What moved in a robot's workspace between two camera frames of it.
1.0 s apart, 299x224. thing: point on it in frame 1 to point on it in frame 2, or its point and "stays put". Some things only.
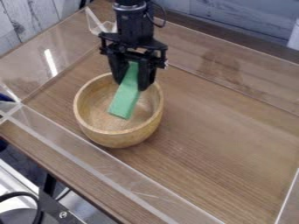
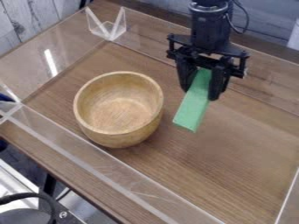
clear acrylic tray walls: (246, 70) stays put
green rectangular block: (126, 99) to (195, 101)
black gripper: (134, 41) to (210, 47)
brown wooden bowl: (106, 128) stays put
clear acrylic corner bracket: (97, 27) stays put
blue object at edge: (4, 97) stays put
